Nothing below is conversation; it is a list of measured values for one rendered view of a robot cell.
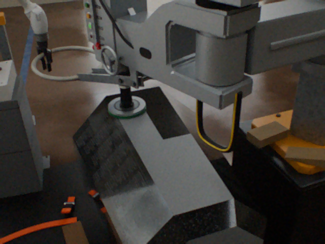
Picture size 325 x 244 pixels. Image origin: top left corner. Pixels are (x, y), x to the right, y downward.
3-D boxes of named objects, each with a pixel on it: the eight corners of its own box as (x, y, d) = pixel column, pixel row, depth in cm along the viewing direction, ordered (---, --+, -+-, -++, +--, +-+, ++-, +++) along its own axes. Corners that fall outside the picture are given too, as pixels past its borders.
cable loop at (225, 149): (237, 158, 155) (244, 92, 138) (232, 161, 153) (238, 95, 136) (198, 136, 170) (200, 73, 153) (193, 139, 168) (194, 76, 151)
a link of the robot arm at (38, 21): (50, 33, 242) (47, 26, 252) (45, 10, 233) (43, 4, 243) (33, 35, 239) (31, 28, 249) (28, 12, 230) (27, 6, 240)
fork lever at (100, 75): (166, 77, 185) (164, 67, 183) (137, 89, 174) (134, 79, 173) (99, 73, 238) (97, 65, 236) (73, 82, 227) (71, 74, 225)
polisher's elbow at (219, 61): (223, 63, 154) (226, 17, 144) (254, 79, 140) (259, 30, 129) (185, 72, 147) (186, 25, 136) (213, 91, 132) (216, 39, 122)
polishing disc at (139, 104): (151, 101, 212) (151, 99, 211) (135, 119, 195) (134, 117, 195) (119, 95, 219) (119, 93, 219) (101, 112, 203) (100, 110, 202)
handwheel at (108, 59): (134, 74, 176) (132, 44, 168) (118, 81, 170) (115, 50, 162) (117, 65, 185) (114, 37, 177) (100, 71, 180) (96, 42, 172)
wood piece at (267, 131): (274, 128, 200) (276, 120, 197) (287, 137, 192) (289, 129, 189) (246, 139, 192) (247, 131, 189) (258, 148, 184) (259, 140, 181)
